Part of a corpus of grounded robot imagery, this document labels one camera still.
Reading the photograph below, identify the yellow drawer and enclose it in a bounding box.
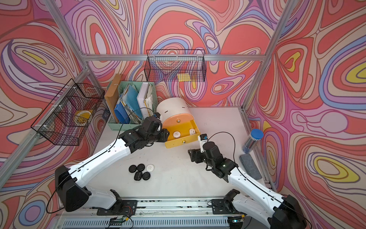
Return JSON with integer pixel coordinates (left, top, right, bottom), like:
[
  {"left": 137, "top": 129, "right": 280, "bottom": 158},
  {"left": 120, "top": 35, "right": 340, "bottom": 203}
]
[{"left": 165, "top": 120, "right": 200, "bottom": 148}]

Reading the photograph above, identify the orange top drawer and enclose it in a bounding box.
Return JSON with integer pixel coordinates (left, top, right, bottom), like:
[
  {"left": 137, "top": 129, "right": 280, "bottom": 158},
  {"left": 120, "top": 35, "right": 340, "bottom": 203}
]
[{"left": 163, "top": 113, "right": 194, "bottom": 129}]

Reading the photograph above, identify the white oblong earphone case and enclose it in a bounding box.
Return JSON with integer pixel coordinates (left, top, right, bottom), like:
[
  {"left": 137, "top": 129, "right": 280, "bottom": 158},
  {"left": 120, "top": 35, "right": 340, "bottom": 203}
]
[{"left": 189, "top": 128, "right": 196, "bottom": 135}]

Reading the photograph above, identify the white three-drawer cabinet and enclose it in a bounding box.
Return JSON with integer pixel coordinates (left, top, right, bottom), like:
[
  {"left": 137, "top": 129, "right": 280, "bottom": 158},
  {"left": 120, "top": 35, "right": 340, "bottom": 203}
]
[{"left": 156, "top": 97, "right": 192, "bottom": 123}]

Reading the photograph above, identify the black oblong earphone case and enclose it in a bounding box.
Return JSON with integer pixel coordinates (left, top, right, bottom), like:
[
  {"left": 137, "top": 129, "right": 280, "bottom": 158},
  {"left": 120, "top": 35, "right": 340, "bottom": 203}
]
[{"left": 133, "top": 171, "right": 143, "bottom": 181}]

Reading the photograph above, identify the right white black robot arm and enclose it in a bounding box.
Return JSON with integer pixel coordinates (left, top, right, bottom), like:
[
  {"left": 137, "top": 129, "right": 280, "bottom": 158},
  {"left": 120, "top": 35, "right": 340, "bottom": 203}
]
[{"left": 188, "top": 141, "right": 309, "bottom": 229}]

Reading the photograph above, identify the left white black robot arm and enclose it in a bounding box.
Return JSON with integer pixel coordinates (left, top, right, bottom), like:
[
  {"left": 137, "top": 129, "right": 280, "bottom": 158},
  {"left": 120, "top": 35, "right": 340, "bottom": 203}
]
[{"left": 55, "top": 113, "right": 169, "bottom": 212}]

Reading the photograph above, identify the blue folder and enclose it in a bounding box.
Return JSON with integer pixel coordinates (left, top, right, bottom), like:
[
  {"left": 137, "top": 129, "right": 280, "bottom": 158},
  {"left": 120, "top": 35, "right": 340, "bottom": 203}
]
[{"left": 114, "top": 100, "right": 131, "bottom": 124}]

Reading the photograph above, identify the green file organizer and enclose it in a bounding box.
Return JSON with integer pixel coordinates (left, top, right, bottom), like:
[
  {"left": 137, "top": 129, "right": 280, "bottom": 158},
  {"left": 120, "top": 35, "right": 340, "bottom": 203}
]
[{"left": 108, "top": 81, "right": 158, "bottom": 132}]

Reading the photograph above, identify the teal folder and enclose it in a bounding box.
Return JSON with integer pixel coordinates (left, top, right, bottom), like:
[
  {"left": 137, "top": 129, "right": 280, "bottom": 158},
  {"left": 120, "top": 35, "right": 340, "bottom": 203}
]
[{"left": 122, "top": 84, "right": 143, "bottom": 119}]

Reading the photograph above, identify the white binder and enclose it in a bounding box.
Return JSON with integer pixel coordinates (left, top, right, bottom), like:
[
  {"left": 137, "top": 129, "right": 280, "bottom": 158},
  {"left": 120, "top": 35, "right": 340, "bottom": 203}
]
[{"left": 137, "top": 82, "right": 150, "bottom": 119}]

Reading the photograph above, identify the blue-capped clear tube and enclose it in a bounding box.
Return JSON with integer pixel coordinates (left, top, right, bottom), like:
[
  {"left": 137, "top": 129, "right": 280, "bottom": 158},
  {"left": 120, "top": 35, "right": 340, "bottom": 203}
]
[{"left": 242, "top": 129, "right": 264, "bottom": 154}]

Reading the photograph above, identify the brown folder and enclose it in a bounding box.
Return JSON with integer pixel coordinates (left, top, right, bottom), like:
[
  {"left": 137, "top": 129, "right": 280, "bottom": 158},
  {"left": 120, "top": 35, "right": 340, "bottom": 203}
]
[{"left": 104, "top": 74, "right": 122, "bottom": 123}]

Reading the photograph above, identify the yellow sticky note pad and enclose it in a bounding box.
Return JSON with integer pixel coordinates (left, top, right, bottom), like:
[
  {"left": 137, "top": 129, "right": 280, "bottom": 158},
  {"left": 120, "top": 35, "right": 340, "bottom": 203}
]
[{"left": 177, "top": 73, "right": 192, "bottom": 82}]

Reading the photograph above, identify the yellow tape roll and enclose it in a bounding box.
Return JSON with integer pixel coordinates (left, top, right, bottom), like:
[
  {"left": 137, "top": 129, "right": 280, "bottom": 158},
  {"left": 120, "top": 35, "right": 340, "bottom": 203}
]
[{"left": 74, "top": 110, "right": 92, "bottom": 126}]

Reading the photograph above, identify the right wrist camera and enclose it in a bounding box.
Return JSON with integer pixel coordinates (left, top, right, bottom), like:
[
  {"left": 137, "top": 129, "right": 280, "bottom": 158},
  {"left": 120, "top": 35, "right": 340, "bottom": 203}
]
[{"left": 198, "top": 134, "right": 208, "bottom": 153}]

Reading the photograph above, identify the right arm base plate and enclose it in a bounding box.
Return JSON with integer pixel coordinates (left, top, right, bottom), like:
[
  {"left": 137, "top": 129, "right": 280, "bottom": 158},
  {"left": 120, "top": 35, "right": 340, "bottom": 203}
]
[{"left": 209, "top": 198, "right": 240, "bottom": 215}]

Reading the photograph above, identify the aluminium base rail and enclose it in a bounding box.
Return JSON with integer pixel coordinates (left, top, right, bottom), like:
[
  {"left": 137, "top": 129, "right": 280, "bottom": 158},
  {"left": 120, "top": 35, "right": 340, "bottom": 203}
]
[{"left": 50, "top": 197, "right": 268, "bottom": 229}]

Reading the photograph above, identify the rear black wire basket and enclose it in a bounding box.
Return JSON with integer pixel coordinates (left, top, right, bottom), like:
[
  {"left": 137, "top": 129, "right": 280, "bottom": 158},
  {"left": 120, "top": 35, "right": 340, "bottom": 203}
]
[{"left": 144, "top": 48, "right": 207, "bottom": 83}]

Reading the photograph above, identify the black wire basket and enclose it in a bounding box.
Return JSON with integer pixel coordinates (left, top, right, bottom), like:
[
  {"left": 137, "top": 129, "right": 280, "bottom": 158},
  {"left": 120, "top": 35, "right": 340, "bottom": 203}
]
[
  {"left": 31, "top": 79, "right": 105, "bottom": 146},
  {"left": 144, "top": 48, "right": 207, "bottom": 83}
]

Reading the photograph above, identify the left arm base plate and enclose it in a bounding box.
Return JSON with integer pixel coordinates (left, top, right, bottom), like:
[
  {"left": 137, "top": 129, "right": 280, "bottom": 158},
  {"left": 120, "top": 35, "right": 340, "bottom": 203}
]
[{"left": 97, "top": 200, "right": 138, "bottom": 216}]

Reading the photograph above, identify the left black wire basket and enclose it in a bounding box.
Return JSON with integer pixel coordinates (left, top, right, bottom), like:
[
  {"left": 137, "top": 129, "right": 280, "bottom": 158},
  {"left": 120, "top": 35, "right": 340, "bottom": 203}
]
[{"left": 31, "top": 79, "right": 105, "bottom": 146}]

